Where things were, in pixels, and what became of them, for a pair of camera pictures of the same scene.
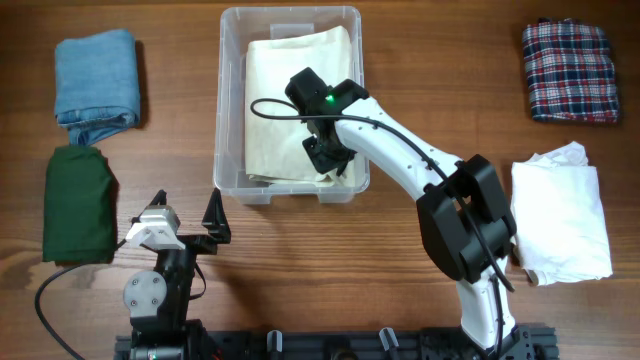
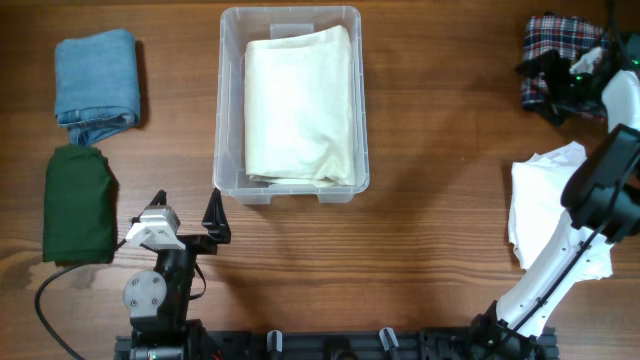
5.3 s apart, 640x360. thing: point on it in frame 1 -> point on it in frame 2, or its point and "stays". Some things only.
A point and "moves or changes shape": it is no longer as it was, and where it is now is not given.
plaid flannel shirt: [569, 71] moves or changes shape
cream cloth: [274, 128] stays
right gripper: [322, 161] -> [558, 65]
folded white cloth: [559, 216] stays
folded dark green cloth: [80, 206] stays
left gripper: [218, 229] stays
